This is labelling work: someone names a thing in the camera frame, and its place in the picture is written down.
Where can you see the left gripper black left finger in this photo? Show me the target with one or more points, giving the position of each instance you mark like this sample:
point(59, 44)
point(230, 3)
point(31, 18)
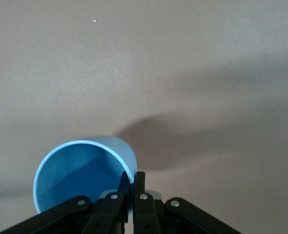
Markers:
point(102, 214)

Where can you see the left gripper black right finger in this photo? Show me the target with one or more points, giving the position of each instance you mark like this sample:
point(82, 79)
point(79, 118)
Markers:
point(146, 214)

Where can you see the blue plastic cup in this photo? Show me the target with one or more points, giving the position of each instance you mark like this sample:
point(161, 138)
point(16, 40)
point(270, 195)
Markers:
point(73, 170)

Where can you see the brown table cover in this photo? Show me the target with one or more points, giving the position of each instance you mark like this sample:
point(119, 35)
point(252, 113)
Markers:
point(158, 61)

